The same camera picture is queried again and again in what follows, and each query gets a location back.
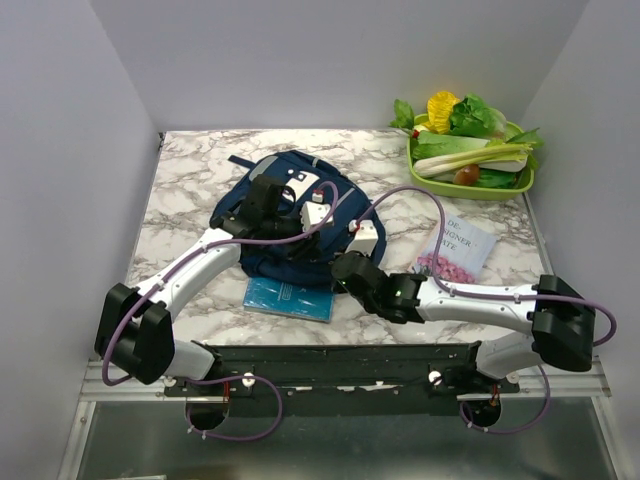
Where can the yellow toy flower vegetable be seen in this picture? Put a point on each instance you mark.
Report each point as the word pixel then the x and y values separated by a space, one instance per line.
pixel 439 109

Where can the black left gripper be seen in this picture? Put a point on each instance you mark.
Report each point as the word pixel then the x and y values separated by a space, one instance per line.
pixel 304 248

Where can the navy blue student backpack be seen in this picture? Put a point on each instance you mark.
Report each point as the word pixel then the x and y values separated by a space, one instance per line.
pixel 302 173

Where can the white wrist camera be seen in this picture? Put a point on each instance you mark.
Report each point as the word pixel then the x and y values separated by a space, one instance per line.
pixel 364 237
pixel 314 211

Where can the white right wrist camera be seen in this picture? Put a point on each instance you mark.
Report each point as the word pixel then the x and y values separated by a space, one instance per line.
pixel 364 237

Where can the white flower cover book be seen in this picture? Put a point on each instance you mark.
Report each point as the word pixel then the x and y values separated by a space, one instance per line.
pixel 463 251

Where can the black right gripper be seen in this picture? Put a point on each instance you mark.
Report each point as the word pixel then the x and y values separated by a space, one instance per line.
pixel 362 255

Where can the green vegetable tray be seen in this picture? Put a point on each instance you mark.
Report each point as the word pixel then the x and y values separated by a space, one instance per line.
pixel 492 184

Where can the toy celery stalk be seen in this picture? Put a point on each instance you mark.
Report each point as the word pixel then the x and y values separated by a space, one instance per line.
pixel 507 157

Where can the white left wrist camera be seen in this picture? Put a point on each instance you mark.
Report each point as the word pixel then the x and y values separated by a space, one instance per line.
pixel 314 211

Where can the green toy lettuce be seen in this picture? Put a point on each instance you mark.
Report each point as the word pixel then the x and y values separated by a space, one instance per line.
pixel 473 117

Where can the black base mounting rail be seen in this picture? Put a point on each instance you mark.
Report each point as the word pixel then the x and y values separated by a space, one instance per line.
pixel 342 380

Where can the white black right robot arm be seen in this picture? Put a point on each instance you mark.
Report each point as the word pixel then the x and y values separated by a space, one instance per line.
pixel 547 322

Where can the brown toy mushroom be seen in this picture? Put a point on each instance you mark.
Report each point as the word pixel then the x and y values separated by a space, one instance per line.
pixel 467 176

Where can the blue thin notebook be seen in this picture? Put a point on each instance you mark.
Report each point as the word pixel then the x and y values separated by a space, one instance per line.
pixel 269 296

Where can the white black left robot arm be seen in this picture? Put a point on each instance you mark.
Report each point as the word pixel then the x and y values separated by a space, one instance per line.
pixel 136 328

